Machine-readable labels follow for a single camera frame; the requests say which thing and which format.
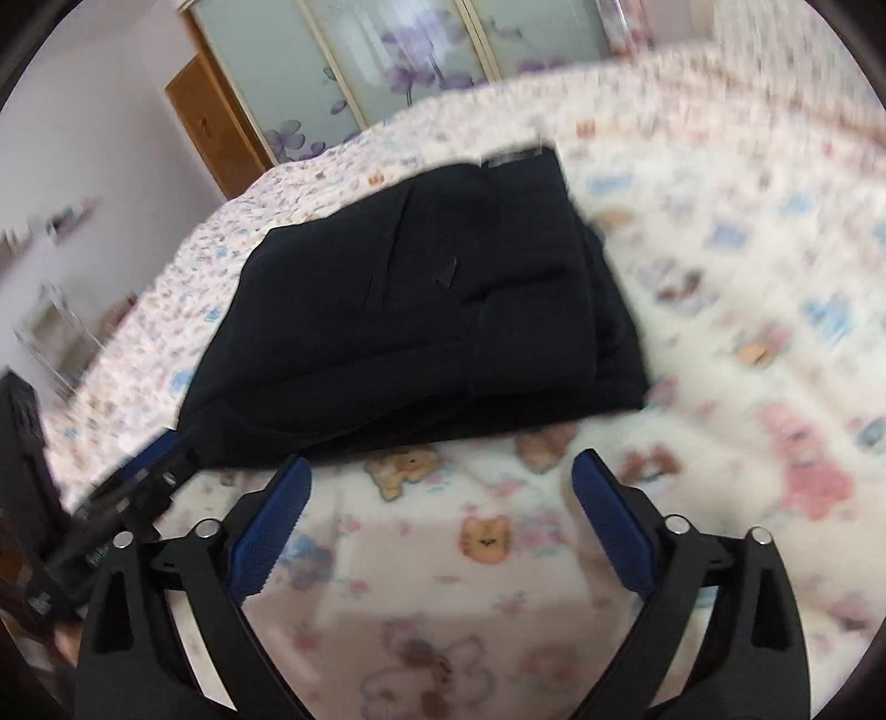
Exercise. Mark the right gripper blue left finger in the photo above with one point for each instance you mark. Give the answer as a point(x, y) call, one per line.
point(132, 660)

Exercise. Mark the black pants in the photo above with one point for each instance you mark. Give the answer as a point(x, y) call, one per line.
point(468, 300)

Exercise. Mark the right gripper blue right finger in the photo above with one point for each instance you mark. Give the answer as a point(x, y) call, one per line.
point(752, 661)

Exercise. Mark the floral glass sliding wardrobe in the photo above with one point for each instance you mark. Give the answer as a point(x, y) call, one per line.
point(311, 75)

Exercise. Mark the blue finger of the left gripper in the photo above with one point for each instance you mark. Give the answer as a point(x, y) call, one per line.
point(169, 457)
point(90, 546)

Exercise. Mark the brown wooden door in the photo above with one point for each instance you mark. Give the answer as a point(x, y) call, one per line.
point(212, 124)

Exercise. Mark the white shelf with items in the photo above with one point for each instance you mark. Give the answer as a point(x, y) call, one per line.
point(52, 333)

